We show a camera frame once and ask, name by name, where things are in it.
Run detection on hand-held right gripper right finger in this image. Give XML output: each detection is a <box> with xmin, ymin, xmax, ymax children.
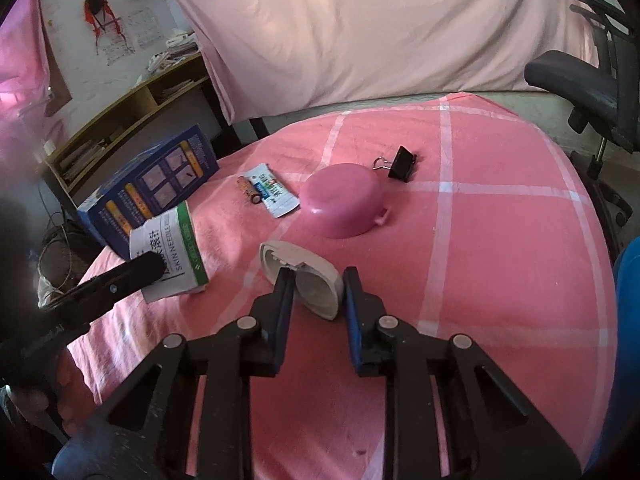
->
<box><xmin>341</xmin><ymin>266</ymin><xmax>583</xmax><ymax>480</ymax></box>

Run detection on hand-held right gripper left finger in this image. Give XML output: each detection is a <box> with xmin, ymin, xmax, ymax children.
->
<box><xmin>52</xmin><ymin>266</ymin><xmax>297</xmax><ymax>480</ymax></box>

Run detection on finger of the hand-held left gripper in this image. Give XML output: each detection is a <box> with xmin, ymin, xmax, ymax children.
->
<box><xmin>42</xmin><ymin>251</ymin><xmax>167</xmax><ymax>326</ymax></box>

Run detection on white plastic case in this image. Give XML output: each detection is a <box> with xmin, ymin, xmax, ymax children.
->
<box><xmin>259</xmin><ymin>241</ymin><xmax>346</xmax><ymax>321</ymax></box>

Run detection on white green paper box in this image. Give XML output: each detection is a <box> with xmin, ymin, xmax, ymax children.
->
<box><xmin>129</xmin><ymin>200</ymin><xmax>210</xmax><ymax>305</ymax></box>

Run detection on white blue sachet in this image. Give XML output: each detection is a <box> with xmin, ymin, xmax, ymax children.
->
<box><xmin>245</xmin><ymin>162</ymin><xmax>300</xmax><ymax>218</ymax></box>

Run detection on pink plastic bowl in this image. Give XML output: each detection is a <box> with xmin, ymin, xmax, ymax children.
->
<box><xmin>299</xmin><ymin>164</ymin><xmax>391</xmax><ymax>239</ymax></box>

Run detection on brown battery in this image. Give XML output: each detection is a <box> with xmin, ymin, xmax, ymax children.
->
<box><xmin>237</xmin><ymin>175</ymin><xmax>262</xmax><ymax>205</ymax></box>

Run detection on black binder clip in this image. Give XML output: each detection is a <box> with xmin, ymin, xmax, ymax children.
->
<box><xmin>372</xmin><ymin>146</ymin><xmax>418</xmax><ymax>183</ymax></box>

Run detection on blue plastic basin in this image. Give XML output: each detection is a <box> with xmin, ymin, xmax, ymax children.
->
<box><xmin>585</xmin><ymin>237</ymin><xmax>640</xmax><ymax>466</ymax></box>

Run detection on person's left hand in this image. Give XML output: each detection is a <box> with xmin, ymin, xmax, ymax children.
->
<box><xmin>10</xmin><ymin>390</ymin><xmax>67</xmax><ymax>436</ymax></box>

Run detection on blue cardboard box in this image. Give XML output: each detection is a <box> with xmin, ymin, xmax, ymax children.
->
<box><xmin>76</xmin><ymin>124</ymin><xmax>220</xmax><ymax>261</ymax></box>

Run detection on stack of books in shelf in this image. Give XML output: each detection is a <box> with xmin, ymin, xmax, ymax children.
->
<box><xmin>60</xmin><ymin>137</ymin><xmax>108</xmax><ymax>181</ymax></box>

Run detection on pink checked tablecloth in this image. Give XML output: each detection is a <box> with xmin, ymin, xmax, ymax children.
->
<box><xmin>65</xmin><ymin>92</ymin><xmax>621</xmax><ymax>480</ymax></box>

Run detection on papers in shelf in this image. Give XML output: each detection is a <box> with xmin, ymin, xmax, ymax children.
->
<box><xmin>161</xmin><ymin>78</ymin><xmax>196</xmax><ymax>99</ymax></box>

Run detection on pink curtain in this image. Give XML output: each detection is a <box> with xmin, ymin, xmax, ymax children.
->
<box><xmin>0</xmin><ymin>0</ymin><xmax>68</xmax><ymax>171</ymax></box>

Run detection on stack of newspapers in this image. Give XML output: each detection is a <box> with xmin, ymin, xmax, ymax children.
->
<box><xmin>147</xmin><ymin>30</ymin><xmax>201</xmax><ymax>73</ymax></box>

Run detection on red hanging ornament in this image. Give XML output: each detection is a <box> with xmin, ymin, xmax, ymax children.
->
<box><xmin>82</xmin><ymin>0</ymin><xmax>126</xmax><ymax>43</ymax></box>

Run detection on pink hanging sheet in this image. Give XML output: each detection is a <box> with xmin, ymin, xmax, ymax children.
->
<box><xmin>162</xmin><ymin>0</ymin><xmax>601</xmax><ymax>126</ymax></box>

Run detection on black office chair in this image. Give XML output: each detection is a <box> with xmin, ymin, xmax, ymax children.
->
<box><xmin>524</xmin><ymin>0</ymin><xmax>640</xmax><ymax>231</ymax></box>

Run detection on white cable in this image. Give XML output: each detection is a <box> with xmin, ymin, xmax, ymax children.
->
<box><xmin>37</xmin><ymin>210</ymin><xmax>96</xmax><ymax>306</ymax></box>

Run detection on wooden wall desk shelf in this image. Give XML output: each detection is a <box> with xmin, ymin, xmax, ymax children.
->
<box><xmin>37</xmin><ymin>52</ymin><xmax>211</xmax><ymax>196</ymax></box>

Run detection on wall calendar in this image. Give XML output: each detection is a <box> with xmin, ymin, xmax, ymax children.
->
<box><xmin>100</xmin><ymin>7</ymin><xmax>151</xmax><ymax>66</ymax></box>

